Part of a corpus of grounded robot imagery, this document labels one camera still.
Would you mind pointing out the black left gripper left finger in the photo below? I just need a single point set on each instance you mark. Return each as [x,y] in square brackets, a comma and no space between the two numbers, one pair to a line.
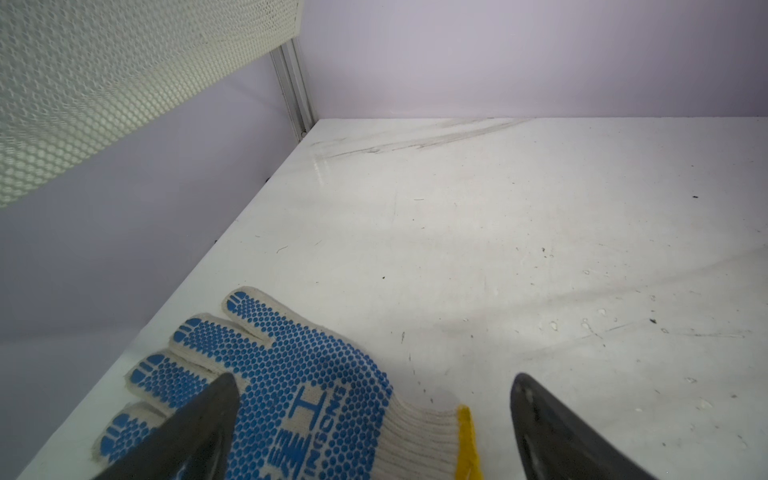
[193,443]

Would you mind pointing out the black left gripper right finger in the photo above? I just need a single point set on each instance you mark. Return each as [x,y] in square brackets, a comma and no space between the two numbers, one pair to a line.
[554,443]

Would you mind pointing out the blue dotted work glove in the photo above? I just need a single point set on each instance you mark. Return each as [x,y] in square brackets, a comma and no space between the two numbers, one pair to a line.
[312,404]

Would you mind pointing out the aluminium frame post left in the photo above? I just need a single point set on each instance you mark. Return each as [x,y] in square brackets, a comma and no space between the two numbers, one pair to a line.
[292,77]

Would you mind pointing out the white mesh wall shelf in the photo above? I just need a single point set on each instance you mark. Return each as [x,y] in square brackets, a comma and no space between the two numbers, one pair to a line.
[77,76]

